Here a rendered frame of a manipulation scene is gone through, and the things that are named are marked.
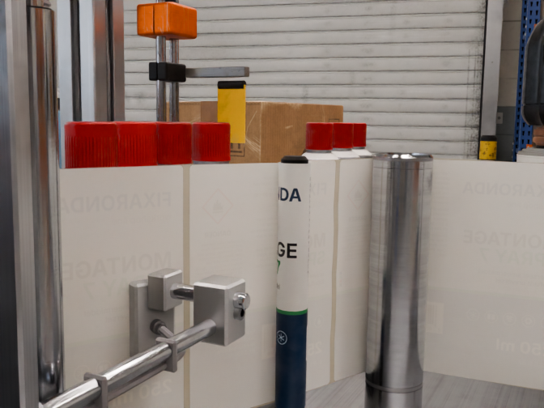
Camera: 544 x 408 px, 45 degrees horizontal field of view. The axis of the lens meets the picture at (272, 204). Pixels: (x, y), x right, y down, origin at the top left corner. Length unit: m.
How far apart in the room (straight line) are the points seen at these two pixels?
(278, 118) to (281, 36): 3.94
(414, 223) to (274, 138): 0.83
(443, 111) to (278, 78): 1.26
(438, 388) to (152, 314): 0.28
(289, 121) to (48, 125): 1.04
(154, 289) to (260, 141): 0.88
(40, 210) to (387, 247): 0.24
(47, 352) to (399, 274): 0.24
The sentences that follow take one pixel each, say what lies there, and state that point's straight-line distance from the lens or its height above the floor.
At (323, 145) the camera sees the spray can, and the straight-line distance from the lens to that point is 0.79.
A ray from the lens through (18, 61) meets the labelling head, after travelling 0.20.
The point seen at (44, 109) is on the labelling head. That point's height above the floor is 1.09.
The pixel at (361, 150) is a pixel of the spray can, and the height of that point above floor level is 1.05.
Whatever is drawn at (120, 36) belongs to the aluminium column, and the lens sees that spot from 0.67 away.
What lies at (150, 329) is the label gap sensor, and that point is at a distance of 0.34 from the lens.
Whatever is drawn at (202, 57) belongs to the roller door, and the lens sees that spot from 5.36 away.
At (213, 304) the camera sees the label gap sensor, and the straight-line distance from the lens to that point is 0.31.
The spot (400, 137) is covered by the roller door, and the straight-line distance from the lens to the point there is 4.95.
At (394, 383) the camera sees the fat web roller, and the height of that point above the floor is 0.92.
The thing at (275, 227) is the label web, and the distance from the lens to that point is 0.38.
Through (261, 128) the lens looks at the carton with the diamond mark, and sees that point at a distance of 1.19.
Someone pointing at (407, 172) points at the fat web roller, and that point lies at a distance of 0.41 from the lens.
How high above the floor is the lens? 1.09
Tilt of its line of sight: 7 degrees down
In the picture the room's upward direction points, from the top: 1 degrees clockwise
